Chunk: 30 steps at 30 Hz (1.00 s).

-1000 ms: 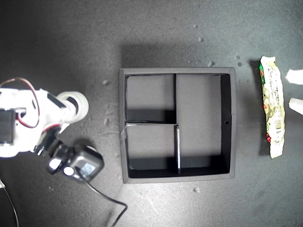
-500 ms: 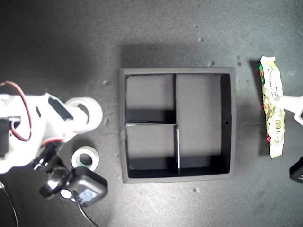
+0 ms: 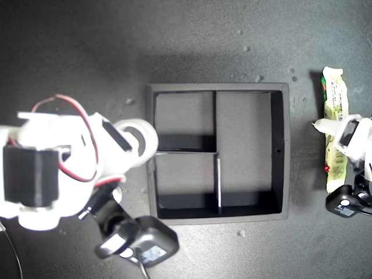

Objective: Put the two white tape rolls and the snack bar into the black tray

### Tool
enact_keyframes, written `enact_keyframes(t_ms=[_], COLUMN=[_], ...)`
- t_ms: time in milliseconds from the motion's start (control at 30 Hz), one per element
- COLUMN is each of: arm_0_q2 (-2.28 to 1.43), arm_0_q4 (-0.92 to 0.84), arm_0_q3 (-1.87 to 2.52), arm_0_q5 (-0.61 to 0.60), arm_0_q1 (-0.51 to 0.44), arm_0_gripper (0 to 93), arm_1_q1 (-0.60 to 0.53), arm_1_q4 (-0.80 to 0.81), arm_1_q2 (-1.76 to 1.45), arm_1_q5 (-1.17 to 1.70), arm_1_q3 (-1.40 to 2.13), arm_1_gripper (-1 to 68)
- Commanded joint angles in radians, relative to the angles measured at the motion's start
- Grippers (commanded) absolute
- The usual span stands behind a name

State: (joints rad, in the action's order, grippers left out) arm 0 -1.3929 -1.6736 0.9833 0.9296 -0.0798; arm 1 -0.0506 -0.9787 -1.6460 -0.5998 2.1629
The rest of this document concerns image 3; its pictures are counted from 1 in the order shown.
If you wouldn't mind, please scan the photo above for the black compartment tray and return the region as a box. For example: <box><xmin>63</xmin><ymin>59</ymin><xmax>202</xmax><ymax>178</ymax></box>
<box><xmin>146</xmin><ymin>83</ymin><xmax>291</xmax><ymax>226</ymax></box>

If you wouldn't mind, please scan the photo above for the thin dark looped cable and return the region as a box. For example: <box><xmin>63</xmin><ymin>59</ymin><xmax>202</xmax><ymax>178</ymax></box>
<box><xmin>0</xmin><ymin>223</ymin><xmax>24</xmax><ymax>279</ymax></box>

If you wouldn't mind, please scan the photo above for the large white tape roll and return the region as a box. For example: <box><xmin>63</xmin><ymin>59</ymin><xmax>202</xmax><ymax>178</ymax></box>
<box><xmin>113</xmin><ymin>117</ymin><xmax>159</xmax><ymax>170</ymax></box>

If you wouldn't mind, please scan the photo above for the snack bar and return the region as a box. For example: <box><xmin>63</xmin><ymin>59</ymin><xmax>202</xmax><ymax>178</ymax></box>
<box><xmin>320</xmin><ymin>66</ymin><xmax>349</xmax><ymax>195</ymax></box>

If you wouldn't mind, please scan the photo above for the black camera cable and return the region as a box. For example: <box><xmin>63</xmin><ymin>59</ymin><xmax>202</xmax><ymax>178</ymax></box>
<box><xmin>135</xmin><ymin>246</ymin><xmax>151</xmax><ymax>279</ymax></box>

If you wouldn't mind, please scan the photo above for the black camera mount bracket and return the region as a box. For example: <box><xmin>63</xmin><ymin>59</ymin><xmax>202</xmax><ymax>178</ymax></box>
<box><xmin>77</xmin><ymin>181</ymin><xmax>137</xmax><ymax>242</ymax></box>

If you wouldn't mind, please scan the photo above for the red motor wire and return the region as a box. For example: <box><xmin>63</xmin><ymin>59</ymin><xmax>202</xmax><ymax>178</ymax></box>
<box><xmin>31</xmin><ymin>94</ymin><xmax>99</xmax><ymax>183</ymax></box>

